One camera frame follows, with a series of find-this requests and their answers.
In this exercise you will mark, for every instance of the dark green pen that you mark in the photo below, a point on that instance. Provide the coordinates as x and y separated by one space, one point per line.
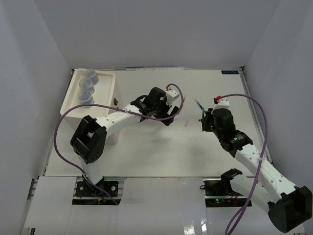
203 113

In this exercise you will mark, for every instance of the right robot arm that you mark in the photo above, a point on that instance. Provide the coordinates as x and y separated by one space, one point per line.
286 204

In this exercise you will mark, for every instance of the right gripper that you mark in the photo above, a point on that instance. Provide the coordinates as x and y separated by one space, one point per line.
209 116

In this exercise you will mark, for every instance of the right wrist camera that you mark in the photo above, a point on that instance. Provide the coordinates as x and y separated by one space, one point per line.
221 103

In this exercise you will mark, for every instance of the blue table label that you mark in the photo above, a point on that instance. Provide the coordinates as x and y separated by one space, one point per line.
229 72

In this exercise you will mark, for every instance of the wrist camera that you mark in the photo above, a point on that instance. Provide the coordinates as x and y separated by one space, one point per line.
221 103
171 95

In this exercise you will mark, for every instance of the blue pen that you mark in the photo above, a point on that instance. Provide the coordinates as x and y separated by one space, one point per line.
199 105

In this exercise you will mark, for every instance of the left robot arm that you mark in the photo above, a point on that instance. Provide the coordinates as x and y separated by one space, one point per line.
91 134

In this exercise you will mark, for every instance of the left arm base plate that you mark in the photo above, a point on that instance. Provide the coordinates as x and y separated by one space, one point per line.
89 196

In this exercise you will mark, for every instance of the white three-drawer storage box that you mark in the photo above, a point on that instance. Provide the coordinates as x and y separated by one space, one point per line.
105 91

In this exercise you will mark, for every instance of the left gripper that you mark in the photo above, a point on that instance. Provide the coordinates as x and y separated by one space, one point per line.
165 115

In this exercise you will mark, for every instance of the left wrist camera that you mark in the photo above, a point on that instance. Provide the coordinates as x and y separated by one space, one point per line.
171 95

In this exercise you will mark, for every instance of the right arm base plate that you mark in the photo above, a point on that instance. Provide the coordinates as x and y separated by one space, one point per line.
218 197

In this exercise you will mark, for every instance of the clear jar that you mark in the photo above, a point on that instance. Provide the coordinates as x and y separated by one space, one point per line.
86 84
91 74
85 97

